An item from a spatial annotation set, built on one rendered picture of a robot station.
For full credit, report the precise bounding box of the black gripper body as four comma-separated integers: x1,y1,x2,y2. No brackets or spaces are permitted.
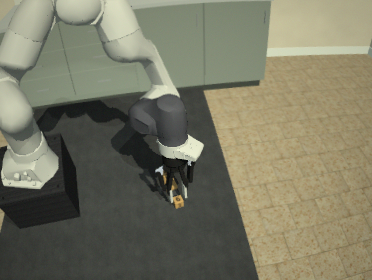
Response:
162,155,188,174

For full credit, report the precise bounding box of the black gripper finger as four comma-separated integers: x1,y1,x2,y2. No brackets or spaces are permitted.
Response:
155,165,175,203
179,160,196,198

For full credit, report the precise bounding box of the yellow cube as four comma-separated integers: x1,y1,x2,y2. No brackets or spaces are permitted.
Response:
162,171,167,182
173,195,184,209

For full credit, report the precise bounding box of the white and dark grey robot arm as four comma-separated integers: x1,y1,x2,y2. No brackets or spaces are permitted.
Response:
0,0,204,189

